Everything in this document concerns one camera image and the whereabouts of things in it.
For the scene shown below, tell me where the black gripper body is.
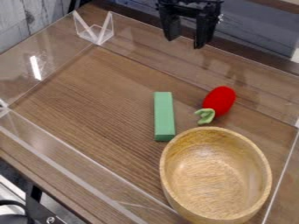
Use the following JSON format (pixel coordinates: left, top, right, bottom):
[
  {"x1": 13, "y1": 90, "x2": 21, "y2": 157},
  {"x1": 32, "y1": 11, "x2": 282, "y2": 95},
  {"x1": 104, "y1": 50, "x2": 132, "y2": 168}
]
[{"x1": 156, "y1": 0, "x2": 224, "y2": 23}]

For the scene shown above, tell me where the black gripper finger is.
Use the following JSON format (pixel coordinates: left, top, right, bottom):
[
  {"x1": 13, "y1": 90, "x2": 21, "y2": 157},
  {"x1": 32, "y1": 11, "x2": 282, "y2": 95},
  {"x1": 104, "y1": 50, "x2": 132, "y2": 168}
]
[
  {"x1": 159, "y1": 8, "x2": 181, "y2": 41},
  {"x1": 193, "y1": 13, "x2": 220, "y2": 49}
]

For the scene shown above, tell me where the red plush strawberry toy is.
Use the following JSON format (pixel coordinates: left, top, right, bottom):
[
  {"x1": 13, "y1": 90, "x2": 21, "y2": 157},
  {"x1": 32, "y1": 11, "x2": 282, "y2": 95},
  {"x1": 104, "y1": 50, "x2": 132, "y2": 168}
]
[{"x1": 195, "y1": 86, "x2": 236, "y2": 125}]

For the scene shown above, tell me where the green rectangular block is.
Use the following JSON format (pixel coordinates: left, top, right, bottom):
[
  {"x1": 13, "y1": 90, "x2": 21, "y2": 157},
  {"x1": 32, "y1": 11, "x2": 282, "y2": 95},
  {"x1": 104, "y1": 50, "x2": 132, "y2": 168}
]
[{"x1": 153, "y1": 92, "x2": 175, "y2": 142}]

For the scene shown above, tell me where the wooden oval bowl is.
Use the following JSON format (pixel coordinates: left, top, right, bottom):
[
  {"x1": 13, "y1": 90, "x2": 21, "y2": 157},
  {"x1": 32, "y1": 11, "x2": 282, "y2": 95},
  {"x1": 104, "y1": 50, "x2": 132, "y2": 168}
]
[{"x1": 159, "y1": 127, "x2": 272, "y2": 224}]

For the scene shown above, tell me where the clear acrylic corner bracket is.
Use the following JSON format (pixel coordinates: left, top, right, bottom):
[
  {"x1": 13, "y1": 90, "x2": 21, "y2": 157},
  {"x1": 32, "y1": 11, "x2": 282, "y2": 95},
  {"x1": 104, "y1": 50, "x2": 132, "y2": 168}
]
[{"x1": 72, "y1": 11, "x2": 115, "y2": 46}]

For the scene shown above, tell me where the clear acrylic tray wall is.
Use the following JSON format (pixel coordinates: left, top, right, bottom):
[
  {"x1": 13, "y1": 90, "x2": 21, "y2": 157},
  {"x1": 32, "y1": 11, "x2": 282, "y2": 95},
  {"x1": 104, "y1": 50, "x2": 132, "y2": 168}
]
[{"x1": 0, "y1": 102, "x2": 185, "y2": 224}]

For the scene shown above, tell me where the black metal frame base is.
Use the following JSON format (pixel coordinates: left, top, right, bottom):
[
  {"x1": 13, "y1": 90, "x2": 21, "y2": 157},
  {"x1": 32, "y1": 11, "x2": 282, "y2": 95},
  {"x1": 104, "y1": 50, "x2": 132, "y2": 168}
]
[{"x1": 0, "y1": 183, "x2": 68, "y2": 224}]

